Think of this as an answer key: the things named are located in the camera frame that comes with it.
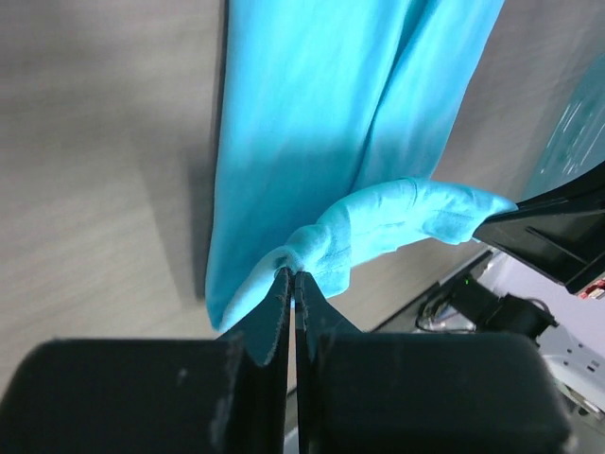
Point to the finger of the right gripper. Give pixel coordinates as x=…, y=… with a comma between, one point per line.
x=559, y=234

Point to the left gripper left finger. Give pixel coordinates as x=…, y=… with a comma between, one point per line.
x=156, y=396

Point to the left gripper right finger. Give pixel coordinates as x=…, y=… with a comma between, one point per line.
x=419, y=393

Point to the turquoise t shirt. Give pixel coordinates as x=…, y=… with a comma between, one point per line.
x=335, y=114

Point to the teal plastic bin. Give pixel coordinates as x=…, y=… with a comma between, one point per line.
x=576, y=145

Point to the aluminium frame rail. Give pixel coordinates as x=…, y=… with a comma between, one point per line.
x=578, y=370

